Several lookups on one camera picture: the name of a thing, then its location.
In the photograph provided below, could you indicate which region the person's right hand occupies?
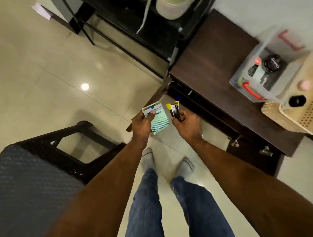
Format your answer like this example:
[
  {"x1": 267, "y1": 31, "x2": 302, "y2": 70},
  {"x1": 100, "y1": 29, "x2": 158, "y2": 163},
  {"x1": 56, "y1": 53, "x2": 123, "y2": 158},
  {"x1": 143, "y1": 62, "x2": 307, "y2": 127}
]
[{"x1": 171, "y1": 108, "x2": 203, "y2": 146}]

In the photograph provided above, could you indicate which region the person's left hand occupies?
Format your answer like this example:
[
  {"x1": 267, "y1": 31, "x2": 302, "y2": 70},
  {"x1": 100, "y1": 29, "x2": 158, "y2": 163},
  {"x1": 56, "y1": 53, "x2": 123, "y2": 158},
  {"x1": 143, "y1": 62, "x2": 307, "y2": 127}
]
[{"x1": 130, "y1": 109, "x2": 157, "y2": 146}]

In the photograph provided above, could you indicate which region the green paper packet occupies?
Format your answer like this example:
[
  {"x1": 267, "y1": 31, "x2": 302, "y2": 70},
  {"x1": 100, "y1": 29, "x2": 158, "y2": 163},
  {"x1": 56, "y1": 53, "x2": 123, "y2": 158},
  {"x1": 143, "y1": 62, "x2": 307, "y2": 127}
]
[{"x1": 142, "y1": 102, "x2": 172, "y2": 136}]

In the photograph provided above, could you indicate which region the clear plastic storage box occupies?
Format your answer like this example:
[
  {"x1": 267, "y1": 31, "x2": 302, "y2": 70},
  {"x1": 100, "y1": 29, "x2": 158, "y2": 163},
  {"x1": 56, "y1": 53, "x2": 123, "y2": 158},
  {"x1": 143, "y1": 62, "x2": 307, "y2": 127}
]
[{"x1": 229, "y1": 27, "x2": 313, "y2": 103}]

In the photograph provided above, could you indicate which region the black orange shoe brush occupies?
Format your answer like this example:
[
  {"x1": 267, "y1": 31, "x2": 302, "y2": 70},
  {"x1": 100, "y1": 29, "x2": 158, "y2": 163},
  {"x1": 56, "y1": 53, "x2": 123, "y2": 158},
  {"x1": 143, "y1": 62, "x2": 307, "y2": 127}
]
[{"x1": 247, "y1": 57, "x2": 262, "y2": 79}]

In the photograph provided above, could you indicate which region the beige plastic basket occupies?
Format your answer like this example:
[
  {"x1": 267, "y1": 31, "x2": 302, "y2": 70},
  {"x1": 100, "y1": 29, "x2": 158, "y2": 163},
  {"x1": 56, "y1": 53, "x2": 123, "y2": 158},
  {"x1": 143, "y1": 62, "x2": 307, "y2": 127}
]
[{"x1": 261, "y1": 51, "x2": 313, "y2": 135}]

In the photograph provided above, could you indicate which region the small black round cap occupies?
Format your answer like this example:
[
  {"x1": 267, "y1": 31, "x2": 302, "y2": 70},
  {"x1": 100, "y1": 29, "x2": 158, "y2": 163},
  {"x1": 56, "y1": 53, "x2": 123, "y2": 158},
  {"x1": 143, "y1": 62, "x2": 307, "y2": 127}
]
[{"x1": 289, "y1": 95, "x2": 307, "y2": 108}]

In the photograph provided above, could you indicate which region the pink round lid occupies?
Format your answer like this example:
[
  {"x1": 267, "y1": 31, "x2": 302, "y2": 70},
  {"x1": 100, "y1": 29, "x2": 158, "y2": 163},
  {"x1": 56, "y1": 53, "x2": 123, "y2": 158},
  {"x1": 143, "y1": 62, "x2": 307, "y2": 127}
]
[{"x1": 299, "y1": 79, "x2": 313, "y2": 91}]

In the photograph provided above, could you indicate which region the person's left forearm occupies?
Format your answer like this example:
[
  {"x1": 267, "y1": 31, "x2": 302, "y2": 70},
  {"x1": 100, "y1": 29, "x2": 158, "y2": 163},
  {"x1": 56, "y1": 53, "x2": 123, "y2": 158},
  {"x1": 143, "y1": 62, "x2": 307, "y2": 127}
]
[{"x1": 46, "y1": 138, "x2": 148, "y2": 237}]

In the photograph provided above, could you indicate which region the person's right forearm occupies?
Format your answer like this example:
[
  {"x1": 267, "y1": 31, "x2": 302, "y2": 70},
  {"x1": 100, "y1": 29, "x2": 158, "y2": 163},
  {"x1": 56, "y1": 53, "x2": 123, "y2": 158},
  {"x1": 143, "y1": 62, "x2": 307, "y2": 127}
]
[{"x1": 188, "y1": 137, "x2": 313, "y2": 237}]

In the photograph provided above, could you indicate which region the dark brown wooden cabinet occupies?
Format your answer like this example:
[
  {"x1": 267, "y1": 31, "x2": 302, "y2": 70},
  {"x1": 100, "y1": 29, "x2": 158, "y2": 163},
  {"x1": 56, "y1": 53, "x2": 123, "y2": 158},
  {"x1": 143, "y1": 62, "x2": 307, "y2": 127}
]
[{"x1": 126, "y1": 9, "x2": 307, "y2": 177}]

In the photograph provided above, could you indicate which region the person's left leg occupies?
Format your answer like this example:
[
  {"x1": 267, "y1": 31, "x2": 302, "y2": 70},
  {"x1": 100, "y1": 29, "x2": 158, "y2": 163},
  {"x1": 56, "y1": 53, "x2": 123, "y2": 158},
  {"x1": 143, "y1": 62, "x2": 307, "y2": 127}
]
[{"x1": 125, "y1": 148, "x2": 165, "y2": 237}]

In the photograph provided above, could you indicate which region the person's leg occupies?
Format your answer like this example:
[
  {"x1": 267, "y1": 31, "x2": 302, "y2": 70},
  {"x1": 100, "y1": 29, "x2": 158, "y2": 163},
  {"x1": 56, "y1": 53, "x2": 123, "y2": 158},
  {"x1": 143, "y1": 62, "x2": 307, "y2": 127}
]
[
  {"x1": 125, "y1": 148, "x2": 165, "y2": 237},
  {"x1": 170, "y1": 156, "x2": 236, "y2": 237}
]

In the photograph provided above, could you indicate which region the person's right leg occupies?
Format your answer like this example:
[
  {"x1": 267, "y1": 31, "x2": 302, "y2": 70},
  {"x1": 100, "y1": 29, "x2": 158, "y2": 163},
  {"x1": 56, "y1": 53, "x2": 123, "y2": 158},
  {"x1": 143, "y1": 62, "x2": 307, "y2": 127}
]
[{"x1": 170, "y1": 156, "x2": 236, "y2": 237}]

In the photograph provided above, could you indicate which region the black metal shoe rack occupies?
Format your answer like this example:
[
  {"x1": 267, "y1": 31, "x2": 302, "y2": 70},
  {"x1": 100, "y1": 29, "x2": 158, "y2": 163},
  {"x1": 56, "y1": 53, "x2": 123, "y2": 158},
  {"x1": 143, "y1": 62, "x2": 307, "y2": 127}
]
[{"x1": 51, "y1": 0, "x2": 216, "y2": 80}]

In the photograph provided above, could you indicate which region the black round polish tin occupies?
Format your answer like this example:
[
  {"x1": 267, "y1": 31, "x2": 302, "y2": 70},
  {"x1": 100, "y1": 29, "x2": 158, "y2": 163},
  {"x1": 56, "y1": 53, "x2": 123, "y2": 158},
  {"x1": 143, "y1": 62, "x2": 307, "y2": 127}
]
[{"x1": 264, "y1": 54, "x2": 282, "y2": 74}]

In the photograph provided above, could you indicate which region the black stool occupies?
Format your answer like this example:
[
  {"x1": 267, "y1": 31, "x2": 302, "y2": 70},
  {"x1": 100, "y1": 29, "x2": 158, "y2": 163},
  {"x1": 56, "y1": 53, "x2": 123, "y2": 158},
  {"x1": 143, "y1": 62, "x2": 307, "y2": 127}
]
[{"x1": 0, "y1": 120, "x2": 127, "y2": 237}]

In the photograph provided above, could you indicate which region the white paper sheet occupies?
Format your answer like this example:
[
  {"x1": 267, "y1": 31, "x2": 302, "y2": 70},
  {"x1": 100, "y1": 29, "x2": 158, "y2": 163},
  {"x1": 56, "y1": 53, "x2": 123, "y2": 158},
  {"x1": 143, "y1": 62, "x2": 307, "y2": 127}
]
[{"x1": 31, "y1": 2, "x2": 52, "y2": 21}]

